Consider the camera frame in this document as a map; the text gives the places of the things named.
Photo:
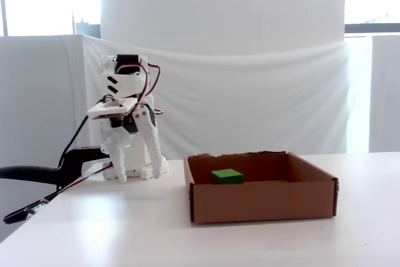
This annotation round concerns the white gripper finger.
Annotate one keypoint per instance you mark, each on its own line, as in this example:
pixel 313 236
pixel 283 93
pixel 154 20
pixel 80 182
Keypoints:
pixel 117 145
pixel 153 148

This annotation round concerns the green cube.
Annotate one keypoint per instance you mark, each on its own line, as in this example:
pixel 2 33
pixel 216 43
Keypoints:
pixel 226 177

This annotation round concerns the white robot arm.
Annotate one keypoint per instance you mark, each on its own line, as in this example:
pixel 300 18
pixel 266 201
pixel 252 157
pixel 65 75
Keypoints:
pixel 128 84

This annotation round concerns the brown cardboard box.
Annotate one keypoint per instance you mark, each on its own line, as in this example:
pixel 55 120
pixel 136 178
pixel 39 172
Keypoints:
pixel 262 201

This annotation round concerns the black clamp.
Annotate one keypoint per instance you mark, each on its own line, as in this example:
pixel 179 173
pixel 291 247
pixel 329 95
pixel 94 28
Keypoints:
pixel 75 156

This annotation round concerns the white partition panel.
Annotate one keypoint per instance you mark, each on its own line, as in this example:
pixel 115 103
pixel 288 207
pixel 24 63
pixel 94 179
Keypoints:
pixel 31 92
pixel 386 92

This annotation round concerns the white backdrop cloth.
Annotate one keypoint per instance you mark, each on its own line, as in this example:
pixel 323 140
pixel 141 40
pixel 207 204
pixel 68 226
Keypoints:
pixel 250 98

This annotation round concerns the white round pillar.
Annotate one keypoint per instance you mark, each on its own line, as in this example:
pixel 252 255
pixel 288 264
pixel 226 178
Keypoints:
pixel 218 4

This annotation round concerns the grey window mullion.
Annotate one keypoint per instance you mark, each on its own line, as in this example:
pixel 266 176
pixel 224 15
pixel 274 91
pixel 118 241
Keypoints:
pixel 3 1

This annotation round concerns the dark window sill bar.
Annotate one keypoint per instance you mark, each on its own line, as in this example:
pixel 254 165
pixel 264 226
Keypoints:
pixel 372 28

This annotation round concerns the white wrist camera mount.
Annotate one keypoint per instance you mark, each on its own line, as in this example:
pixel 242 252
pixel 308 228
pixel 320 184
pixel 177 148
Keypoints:
pixel 112 109

